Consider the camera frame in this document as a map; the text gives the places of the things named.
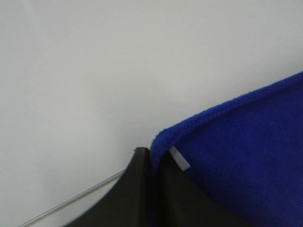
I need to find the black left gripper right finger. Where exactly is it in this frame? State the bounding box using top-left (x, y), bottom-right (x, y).
top-left (151, 153), bottom-right (237, 227)

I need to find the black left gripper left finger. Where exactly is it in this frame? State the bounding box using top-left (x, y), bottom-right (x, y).
top-left (66, 147), bottom-right (156, 227)

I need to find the blue microfibre towel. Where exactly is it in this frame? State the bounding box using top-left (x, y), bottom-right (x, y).
top-left (151, 73), bottom-right (303, 227)

